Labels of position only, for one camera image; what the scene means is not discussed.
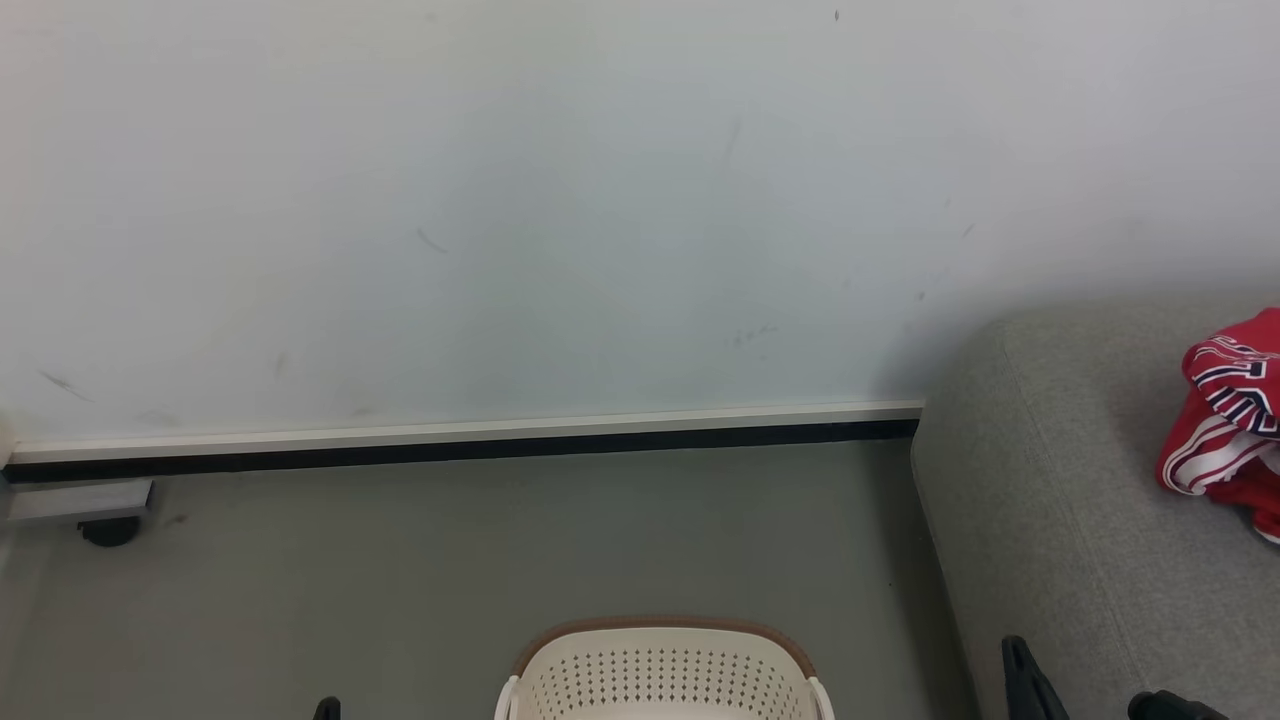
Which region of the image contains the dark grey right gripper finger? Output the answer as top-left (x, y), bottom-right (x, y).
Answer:
top-left (1001, 634), bottom-right (1073, 720)

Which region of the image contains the red garment with white stripes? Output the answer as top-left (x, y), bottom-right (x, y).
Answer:
top-left (1156, 307), bottom-right (1280, 547)

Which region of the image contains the grey fabric sofa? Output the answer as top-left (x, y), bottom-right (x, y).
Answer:
top-left (908, 300), bottom-right (1280, 720)

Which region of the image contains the grey flat platform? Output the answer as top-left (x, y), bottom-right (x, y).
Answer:
top-left (0, 478), bottom-right (156, 525)

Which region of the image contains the cream perforated laundry basket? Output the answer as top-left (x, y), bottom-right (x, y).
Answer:
top-left (494, 616), bottom-right (837, 720)

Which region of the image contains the black caster wheel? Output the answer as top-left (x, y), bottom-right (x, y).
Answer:
top-left (79, 516), bottom-right (142, 549)

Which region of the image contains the white and black baseboard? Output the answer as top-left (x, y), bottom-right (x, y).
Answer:
top-left (0, 399), bottom-right (925, 485)

